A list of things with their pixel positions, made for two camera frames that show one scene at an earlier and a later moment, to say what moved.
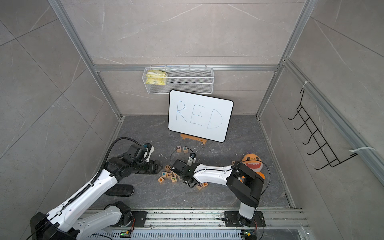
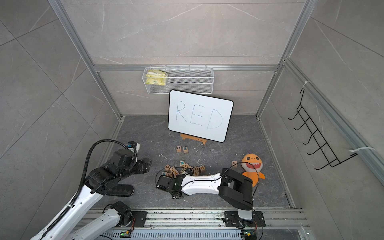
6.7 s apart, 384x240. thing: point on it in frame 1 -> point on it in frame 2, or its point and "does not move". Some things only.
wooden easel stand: (204, 141) does not move
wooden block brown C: (167, 168) does not move
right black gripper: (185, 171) -> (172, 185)
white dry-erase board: (199, 116) does not move
